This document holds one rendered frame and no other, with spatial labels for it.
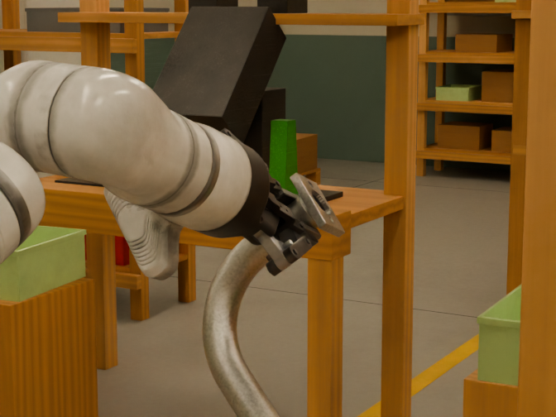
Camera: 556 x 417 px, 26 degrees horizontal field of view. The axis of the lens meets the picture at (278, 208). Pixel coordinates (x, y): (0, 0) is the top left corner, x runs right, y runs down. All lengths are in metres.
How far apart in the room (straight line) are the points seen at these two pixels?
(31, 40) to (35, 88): 5.52
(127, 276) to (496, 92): 5.55
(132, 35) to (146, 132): 5.18
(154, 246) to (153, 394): 4.13
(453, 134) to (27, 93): 10.35
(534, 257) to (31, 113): 0.68
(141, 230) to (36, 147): 0.18
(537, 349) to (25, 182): 0.73
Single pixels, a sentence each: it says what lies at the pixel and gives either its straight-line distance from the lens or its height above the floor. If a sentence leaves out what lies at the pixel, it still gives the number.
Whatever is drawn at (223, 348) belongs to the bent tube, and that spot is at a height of 1.30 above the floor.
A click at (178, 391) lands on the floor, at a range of 5.03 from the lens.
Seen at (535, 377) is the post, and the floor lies 1.20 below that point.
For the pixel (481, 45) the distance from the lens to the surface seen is 10.90.
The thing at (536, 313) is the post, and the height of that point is 1.26.
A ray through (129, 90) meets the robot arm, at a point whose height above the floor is 1.53.
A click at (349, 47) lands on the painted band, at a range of 12.10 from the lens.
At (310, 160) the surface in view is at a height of 0.23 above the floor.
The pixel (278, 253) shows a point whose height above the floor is 1.39.
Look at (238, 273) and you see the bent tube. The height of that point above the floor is 1.36.
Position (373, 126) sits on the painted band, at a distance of 12.04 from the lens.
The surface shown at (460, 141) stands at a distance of 11.03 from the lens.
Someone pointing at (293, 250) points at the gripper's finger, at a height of 1.40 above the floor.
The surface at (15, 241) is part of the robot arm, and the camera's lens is 0.70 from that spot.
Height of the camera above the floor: 1.59
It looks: 10 degrees down
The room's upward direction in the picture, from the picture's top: straight up
